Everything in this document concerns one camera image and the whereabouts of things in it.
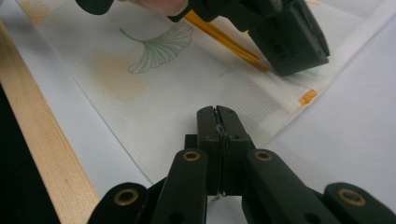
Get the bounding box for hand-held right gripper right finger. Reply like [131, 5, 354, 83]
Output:
[216, 105, 255, 197]

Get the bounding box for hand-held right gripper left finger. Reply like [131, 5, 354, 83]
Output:
[196, 105, 224, 197]

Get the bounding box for white leaf-print zipper bag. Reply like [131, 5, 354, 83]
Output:
[17, 0, 396, 185]

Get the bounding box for white table mat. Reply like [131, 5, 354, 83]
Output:
[0, 0, 396, 224]

